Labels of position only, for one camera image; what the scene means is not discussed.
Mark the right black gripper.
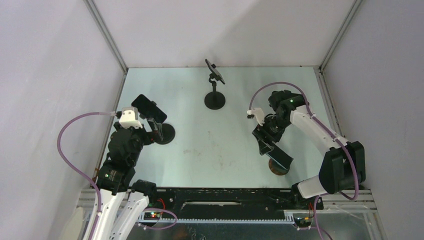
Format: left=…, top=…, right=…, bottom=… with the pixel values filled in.
left=252, top=115, right=292, bottom=156

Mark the teal blue phone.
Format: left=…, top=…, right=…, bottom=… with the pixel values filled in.
left=266, top=145, right=293, bottom=171

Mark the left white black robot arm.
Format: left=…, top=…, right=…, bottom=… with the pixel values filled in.
left=83, top=119, right=175, bottom=240

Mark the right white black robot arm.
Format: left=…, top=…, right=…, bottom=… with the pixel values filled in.
left=247, top=90, right=366, bottom=209

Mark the brown base phone stand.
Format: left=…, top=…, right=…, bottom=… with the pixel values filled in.
left=268, top=158, right=293, bottom=176

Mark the right small circuit board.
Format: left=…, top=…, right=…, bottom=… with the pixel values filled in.
left=294, top=217, right=313, bottom=230

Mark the small circuit board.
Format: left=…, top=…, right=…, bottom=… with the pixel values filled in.
left=143, top=211, right=162, bottom=221
left=294, top=217, right=313, bottom=230

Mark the left small circuit board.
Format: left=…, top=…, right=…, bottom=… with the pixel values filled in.
left=143, top=211, right=162, bottom=221

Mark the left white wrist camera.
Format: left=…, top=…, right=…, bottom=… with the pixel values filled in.
left=116, top=106, right=143, bottom=129

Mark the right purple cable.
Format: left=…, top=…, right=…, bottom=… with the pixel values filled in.
left=248, top=81, right=360, bottom=240

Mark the purple cable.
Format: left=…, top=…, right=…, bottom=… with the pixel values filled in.
left=248, top=81, right=360, bottom=240
left=56, top=111, right=120, bottom=240

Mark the black front mounting rail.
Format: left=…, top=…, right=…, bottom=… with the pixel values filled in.
left=138, top=187, right=324, bottom=224

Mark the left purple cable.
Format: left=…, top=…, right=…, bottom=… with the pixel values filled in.
left=56, top=111, right=120, bottom=240

